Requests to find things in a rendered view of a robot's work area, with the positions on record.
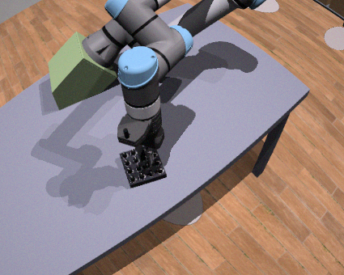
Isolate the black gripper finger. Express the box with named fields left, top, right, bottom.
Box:
left=135, top=145, right=145, bottom=162
left=147, top=147, right=154, bottom=165

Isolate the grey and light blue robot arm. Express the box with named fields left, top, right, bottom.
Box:
left=82, top=0, right=266, bottom=108

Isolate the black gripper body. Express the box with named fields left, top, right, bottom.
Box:
left=117, top=97, right=164, bottom=150

